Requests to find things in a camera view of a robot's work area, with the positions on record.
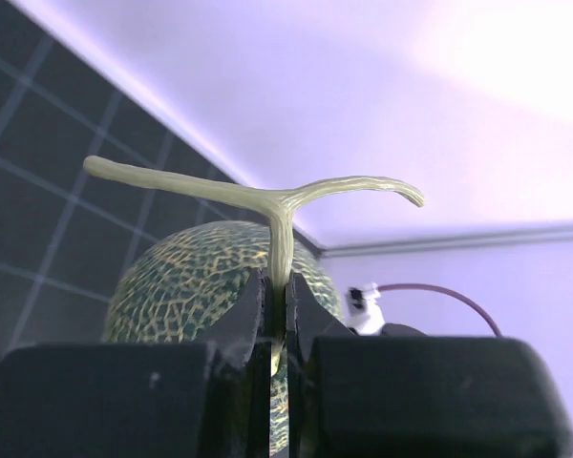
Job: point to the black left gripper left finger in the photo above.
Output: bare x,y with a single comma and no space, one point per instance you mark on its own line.
204,398

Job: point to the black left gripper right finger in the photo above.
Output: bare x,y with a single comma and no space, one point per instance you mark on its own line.
415,396

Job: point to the netted green melon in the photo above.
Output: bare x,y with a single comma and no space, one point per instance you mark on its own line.
187,281

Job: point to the black grid cutting mat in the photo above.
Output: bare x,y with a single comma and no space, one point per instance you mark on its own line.
65,237

